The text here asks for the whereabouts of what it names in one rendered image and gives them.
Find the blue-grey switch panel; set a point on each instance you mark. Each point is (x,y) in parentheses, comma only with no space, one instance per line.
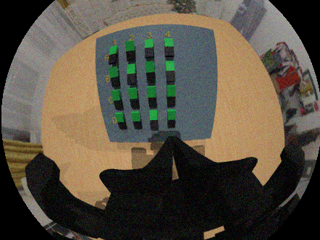
(157,81)

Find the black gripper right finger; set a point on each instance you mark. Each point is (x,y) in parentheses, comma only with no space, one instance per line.
(198,174)

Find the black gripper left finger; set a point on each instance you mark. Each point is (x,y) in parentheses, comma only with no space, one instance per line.
(154,179)

